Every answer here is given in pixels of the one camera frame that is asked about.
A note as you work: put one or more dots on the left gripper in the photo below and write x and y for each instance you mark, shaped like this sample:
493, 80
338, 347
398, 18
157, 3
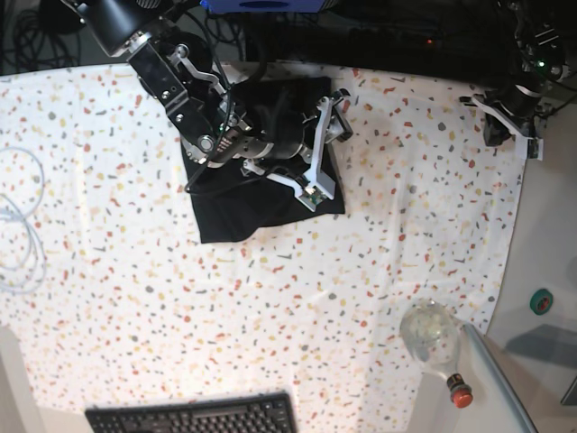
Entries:
509, 110

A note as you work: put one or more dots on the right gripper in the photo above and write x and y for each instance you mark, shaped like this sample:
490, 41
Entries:
284, 141

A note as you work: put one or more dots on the black t-shirt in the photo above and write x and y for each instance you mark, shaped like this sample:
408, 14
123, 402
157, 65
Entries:
228, 206

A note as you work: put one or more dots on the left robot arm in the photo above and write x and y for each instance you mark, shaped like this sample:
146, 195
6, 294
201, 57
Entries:
537, 58

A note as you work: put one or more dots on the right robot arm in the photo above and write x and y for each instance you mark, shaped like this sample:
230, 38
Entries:
164, 57

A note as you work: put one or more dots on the blue box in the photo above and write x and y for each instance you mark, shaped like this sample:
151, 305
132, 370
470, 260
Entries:
267, 6

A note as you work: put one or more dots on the green tape roll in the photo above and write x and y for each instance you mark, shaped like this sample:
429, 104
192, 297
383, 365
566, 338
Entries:
541, 301

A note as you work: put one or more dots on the clear bottle with orange cap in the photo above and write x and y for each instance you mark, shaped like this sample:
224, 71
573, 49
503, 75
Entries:
432, 338

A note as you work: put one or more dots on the silver metal bar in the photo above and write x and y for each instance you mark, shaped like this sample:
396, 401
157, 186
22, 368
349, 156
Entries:
496, 406

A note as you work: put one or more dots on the terrazzo patterned tablecloth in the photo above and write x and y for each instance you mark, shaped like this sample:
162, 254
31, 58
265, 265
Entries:
131, 307

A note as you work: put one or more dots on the black computer keyboard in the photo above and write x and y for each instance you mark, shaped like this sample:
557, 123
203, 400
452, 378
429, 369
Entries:
270, 412

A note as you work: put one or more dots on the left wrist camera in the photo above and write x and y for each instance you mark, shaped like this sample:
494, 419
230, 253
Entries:
529, 148

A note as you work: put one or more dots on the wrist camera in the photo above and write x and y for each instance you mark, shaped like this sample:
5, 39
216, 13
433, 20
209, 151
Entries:
529, 148
312, 197

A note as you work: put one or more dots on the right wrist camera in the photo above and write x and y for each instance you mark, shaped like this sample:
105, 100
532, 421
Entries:
312, 197

